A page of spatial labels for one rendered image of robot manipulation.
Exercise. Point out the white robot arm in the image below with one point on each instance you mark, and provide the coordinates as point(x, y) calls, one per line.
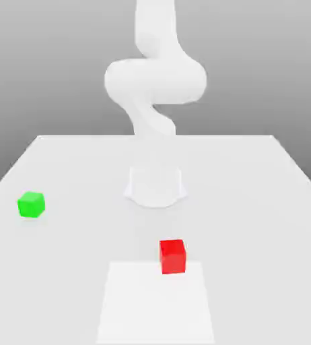
point(155, 80)

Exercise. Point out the small red cube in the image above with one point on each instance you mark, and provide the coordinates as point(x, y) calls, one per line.
point(172, 257)

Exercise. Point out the small green cube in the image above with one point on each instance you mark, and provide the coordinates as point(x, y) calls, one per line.
point(31, 204)

